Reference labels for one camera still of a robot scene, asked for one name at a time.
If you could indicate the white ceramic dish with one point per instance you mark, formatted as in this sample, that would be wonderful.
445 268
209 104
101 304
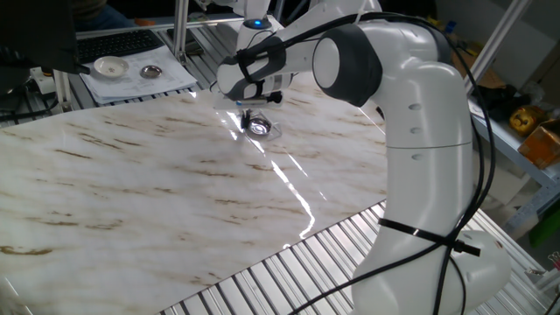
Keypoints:
111 67

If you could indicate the small steel dish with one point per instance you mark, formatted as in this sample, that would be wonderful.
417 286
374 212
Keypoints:
151 72

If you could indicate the clear acrylic stand with mesh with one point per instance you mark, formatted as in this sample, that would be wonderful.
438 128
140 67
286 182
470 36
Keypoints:
276 131

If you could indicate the person in dark clothes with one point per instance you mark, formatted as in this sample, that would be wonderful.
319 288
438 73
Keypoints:
100 19

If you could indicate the small round steel plate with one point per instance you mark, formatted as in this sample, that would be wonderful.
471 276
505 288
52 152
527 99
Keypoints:
259 128

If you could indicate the tall aluminium post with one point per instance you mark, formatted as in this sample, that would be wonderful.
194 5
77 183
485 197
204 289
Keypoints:
180 26

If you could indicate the grey metal shelf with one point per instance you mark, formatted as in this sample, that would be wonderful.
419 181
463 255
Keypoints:
507 140

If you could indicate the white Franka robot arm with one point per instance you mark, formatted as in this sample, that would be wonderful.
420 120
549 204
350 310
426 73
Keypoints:
429 175

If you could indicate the yellow round object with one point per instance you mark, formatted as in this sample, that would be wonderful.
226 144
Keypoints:
525 120

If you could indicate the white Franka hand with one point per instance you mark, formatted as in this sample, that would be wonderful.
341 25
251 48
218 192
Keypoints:
224 104

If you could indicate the orange box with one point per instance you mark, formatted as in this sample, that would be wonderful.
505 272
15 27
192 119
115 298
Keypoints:
542 146

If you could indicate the stack of white paper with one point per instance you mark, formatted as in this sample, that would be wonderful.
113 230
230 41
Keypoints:
175 79

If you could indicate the marble pattern table sheet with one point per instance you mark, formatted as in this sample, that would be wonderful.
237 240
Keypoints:
131 197

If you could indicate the green crate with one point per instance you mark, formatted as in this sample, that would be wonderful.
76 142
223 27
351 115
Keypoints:
547 229

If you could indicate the black monitor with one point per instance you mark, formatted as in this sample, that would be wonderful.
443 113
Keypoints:
35 35

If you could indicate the short aluminium post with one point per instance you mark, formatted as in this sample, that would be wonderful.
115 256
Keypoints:
63 92

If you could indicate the slanted aluminium frame post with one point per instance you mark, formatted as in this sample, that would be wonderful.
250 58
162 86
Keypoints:
503 32

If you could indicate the black keyboard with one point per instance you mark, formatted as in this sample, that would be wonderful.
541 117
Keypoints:
118 44

